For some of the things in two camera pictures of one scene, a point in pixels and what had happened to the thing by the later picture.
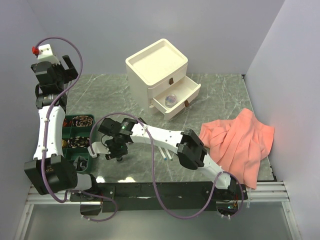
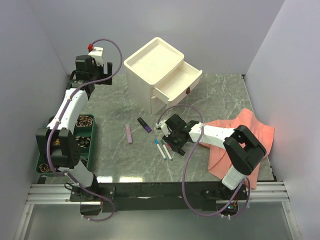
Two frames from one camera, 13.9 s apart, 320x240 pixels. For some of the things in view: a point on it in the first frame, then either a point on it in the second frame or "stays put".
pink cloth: x=237 y=144 stays put
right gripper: x=114 y=154 -> x=176 y=147
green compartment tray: x=76 y=133 stays put
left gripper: x=69 y=74 -> x=101 y=68
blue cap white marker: x=162 y=153 stays put
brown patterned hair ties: x=82 y=121 stays put
